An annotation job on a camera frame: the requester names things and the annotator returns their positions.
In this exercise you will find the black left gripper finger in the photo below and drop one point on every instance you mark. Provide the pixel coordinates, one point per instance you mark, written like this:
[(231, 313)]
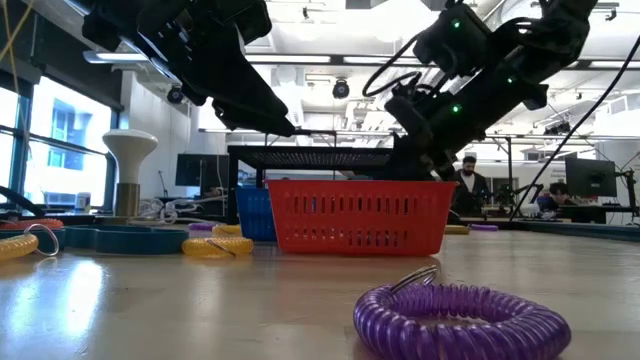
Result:
[(265, 92), (250, 117)]

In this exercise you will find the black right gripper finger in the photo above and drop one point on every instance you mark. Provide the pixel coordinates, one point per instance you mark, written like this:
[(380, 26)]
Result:
[(434, 165), (406, 165)]

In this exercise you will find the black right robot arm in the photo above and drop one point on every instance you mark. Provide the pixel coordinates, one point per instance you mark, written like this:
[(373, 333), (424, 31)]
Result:
[(550, 35)]

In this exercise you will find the black office desk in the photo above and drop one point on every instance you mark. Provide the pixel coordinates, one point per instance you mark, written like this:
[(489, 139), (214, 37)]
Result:
[(590, 212)]

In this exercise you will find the red plastic basket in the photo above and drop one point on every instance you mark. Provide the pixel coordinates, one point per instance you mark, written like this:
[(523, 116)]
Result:
[(360, 187)]

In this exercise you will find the person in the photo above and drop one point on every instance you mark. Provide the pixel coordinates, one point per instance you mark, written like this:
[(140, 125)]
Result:
[(557, 190), (480, 192)]

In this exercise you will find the black perforated metal shelf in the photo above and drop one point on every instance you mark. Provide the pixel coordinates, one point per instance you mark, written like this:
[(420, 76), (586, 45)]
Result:
[(300, 148)]

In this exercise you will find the black round ceiling fixture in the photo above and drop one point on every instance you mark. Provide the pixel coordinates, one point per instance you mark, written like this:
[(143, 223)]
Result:
[(341, 89), (175, 94)]

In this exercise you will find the linear ceiling light bar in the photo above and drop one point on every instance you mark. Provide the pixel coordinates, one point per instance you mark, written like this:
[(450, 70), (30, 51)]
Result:
[(115, 57)]

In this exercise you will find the black computer monitor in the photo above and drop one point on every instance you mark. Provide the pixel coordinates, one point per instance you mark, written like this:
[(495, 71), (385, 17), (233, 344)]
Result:
[(200, 170), (590, 177)]

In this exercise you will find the blue plastic basket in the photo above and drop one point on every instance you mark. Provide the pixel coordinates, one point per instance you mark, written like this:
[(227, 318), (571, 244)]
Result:
[(250, 192)]

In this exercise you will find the black thin metal rack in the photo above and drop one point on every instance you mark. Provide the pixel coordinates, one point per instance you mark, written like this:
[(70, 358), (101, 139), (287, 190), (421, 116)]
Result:
[(509, 160)]

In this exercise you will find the white mushroom lamp brass base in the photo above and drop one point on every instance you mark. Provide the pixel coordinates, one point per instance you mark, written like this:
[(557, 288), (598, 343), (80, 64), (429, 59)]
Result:
[(130, 150)]

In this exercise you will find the small white container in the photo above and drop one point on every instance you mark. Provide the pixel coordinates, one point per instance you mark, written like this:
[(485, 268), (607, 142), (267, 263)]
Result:
[(82, 201)]

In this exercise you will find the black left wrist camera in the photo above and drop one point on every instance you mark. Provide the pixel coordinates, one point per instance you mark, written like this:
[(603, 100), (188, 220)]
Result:
[(240, 20)]

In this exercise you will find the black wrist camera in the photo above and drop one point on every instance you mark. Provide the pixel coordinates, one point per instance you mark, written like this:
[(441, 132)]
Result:
[(450, 42), (240, 20)]

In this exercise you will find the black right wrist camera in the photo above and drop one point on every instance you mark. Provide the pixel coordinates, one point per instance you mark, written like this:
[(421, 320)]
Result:
[(450, 42)]

